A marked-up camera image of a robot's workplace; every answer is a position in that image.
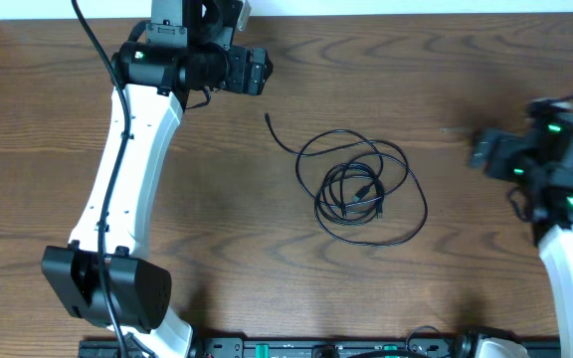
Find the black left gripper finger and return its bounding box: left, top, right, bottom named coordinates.
left=262, top=52, right=273, bottom=84
left=248, top=48, right=266, bottom=95

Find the long black cable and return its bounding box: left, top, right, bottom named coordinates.
left=264, top=111, right=429, bottom=249

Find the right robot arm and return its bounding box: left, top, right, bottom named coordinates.
left=470, top=94, right=573, bottom=357

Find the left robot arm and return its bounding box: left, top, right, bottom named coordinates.
left=41, top=0, right=273, bottom=357

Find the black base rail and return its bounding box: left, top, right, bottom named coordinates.
left=77, top=326, right=561, bottom=358

